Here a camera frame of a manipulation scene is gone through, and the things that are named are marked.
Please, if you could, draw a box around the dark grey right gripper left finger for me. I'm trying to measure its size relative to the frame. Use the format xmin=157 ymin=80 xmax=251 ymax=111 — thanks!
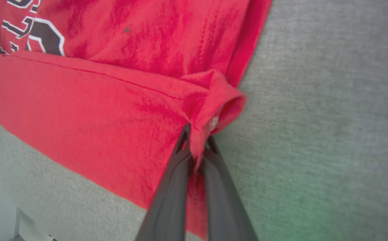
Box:
xmin=135 ymin=124 xmax=191 ymax=241

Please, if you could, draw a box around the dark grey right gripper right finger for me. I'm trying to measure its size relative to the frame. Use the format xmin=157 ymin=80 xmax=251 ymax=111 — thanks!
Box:
xmin=202 ymin=135 xmax=259 ymax=241

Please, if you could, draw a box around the red white-striped shirt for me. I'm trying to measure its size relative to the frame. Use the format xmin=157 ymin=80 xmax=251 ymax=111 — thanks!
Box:
xmin=0 ymin=0 xmax=273 ymax=241

